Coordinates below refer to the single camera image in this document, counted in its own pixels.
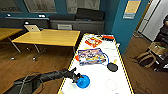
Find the tan cardboard box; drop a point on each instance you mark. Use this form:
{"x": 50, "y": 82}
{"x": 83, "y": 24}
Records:
{"x": 156, "y": 48}

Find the brown backpack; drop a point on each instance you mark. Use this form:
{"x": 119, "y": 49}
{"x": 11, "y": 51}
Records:
{"x": 146, "y": 60}

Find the yellow wooden gaming table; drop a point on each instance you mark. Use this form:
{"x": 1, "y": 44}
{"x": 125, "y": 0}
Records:
{"x": 100, "y": 80}

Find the dark framed wall window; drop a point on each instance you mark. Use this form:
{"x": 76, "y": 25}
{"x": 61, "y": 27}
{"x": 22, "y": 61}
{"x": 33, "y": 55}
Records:
{"x": 10, "y": 5}
{"x": 40, "y": 5}
{"x": 82, "y": 6}

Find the yellow wall sign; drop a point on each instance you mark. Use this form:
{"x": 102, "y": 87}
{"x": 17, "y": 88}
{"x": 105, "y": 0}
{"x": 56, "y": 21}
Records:
{"x": 132, "y": 9}

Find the small red flat box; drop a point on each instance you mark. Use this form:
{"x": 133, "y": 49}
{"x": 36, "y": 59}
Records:
{"x": 108, "y": 37}

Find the long grey bench sofa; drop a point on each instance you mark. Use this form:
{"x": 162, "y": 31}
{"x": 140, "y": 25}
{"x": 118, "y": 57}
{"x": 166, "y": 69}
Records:
{"x": 78, "y": 26}

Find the blue plastic loop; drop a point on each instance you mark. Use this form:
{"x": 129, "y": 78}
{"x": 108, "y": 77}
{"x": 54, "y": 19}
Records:
{"x": 108, "y": 57}

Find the long wooden bench table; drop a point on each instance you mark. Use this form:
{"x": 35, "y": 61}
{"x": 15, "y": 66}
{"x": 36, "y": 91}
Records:
{"x": 8, "y": 33}
{"x": 50, "y": 36}

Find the blue plastic bowl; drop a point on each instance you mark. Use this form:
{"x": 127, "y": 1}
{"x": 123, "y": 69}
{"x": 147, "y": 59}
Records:
{"x": 83, "y": 81}

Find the small orange puck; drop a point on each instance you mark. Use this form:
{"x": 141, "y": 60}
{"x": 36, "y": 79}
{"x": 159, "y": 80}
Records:
{"x": 77, "y": 58}

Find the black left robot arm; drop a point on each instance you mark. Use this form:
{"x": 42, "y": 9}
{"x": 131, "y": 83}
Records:
{"x": 36, "y": 80}

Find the black round disc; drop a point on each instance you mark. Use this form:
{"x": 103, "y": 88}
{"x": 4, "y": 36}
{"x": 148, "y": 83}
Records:
{"x": 112, "y": 67}

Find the small orange object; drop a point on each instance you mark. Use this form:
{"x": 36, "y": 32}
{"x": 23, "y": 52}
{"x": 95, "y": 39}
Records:
{"x": 93, "y": 41}

